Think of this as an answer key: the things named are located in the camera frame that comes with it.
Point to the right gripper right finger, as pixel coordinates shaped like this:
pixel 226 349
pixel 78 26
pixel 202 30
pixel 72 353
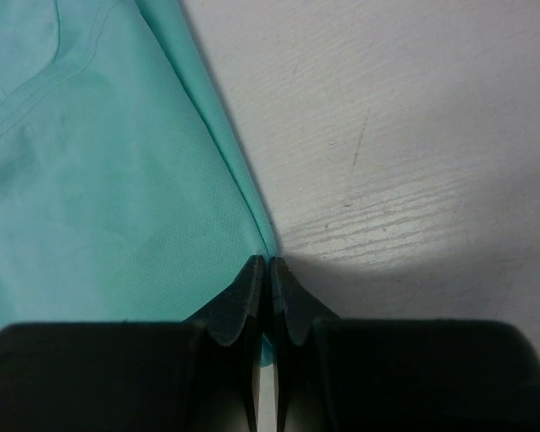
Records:
pixel 335 374

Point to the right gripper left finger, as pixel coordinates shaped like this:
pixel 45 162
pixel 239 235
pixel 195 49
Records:
pixel 200 374

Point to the mint green t shirt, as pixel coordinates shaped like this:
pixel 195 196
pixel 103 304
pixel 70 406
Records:
pixel 124 195

